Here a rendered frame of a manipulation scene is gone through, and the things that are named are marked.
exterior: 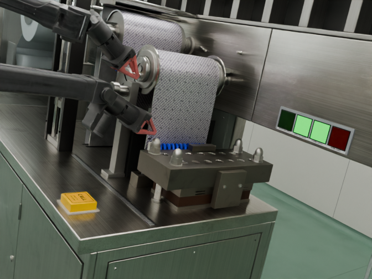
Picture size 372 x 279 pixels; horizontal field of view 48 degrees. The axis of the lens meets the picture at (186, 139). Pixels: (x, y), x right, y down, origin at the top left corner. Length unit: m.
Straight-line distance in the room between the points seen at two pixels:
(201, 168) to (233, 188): 0.14
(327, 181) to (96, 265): 3.19
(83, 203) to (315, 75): 0.71
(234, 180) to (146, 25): 0.61
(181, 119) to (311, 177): 2.90
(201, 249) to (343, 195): 2.84
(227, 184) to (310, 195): 2.95
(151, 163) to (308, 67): 0.52
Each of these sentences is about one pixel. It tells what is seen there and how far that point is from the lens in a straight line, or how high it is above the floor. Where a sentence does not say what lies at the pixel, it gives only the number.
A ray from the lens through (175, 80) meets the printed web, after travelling 1.25.
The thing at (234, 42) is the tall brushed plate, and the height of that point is 1.38.
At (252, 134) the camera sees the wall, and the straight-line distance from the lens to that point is 4.57.
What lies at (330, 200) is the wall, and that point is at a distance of 4.00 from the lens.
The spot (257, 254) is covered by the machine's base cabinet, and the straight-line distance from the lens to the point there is 1.38.
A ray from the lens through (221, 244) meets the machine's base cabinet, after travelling 1.24.
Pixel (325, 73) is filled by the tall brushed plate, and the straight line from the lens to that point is 1.20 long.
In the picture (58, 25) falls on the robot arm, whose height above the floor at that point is 1.33.
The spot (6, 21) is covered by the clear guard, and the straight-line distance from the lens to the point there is 2.11.
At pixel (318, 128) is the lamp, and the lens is 1.19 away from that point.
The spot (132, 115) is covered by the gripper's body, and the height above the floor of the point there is 1.13.
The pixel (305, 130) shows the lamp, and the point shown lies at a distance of 1.22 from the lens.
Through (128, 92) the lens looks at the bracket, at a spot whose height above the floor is 1.17.
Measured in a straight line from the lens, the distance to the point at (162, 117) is 1.26.
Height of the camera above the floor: 1.36
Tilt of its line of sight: 14 degrees down
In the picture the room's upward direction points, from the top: 11 degrees clockwise
